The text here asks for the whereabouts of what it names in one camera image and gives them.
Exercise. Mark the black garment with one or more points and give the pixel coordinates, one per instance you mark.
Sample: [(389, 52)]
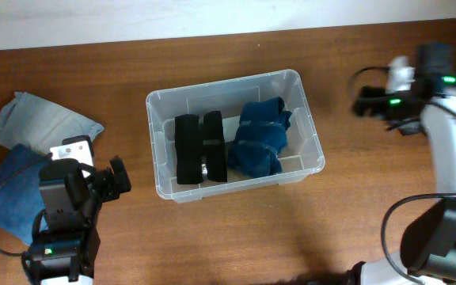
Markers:
[(200, 148)]

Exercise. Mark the blue denim folded jeans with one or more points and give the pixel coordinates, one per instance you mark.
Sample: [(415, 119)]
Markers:
[(20, 198)]

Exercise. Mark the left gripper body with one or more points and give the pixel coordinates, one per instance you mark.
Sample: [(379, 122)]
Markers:
[(108, 184)]

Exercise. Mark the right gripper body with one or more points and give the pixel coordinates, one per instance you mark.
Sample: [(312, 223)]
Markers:
[(401, 112)]

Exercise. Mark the clear plastic storage bin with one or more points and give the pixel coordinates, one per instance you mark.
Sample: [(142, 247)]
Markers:
[(301, 157)]

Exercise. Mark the dark blue taped garment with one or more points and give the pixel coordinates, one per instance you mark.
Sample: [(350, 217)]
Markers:
[(260, 138)]

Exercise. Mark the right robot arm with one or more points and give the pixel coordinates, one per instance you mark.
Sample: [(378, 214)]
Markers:
[(427, 254)]

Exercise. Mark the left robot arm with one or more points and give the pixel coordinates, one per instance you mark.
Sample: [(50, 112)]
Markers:
[(65, 241)]

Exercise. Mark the light grey folded jeans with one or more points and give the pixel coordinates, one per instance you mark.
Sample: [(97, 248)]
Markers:
[(40, 124)]

